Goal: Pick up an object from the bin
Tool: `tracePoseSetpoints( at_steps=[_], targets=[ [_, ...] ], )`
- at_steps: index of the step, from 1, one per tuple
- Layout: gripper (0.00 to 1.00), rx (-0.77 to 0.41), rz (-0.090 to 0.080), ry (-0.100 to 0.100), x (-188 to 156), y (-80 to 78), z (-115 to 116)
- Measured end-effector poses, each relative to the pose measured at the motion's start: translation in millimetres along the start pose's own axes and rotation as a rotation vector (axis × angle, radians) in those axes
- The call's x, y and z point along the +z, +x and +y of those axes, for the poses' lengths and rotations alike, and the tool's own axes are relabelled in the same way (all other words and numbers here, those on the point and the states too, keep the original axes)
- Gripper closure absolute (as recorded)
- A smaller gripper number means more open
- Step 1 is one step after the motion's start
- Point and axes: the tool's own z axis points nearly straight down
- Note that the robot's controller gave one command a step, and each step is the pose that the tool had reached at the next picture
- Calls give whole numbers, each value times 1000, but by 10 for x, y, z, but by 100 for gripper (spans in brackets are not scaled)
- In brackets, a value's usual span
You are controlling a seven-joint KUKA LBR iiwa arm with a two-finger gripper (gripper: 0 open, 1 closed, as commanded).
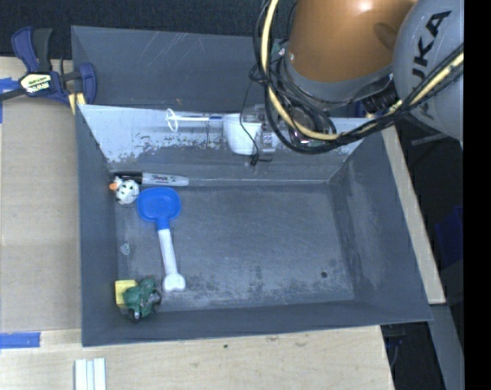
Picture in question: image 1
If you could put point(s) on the green toy vehicle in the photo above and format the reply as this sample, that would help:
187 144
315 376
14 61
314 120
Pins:
142 297

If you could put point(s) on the white black-spotted toy animal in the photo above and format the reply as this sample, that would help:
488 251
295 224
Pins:
127 191

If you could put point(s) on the white cup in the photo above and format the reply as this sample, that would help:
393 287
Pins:
237 136

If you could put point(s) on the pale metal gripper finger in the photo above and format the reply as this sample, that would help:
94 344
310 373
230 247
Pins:
254 114
267 140

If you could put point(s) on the white and blue plastic whisk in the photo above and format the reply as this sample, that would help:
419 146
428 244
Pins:
188 118

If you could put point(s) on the yellow block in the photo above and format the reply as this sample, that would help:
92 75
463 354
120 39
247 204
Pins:
121 291

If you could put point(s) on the grey metal bin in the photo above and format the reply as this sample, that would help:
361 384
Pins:
249 238

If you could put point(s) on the grey marker with black cap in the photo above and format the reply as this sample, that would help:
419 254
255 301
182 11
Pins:
164 179

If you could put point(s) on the blue and white toy scoop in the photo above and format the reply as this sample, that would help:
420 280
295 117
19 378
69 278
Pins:
158 203

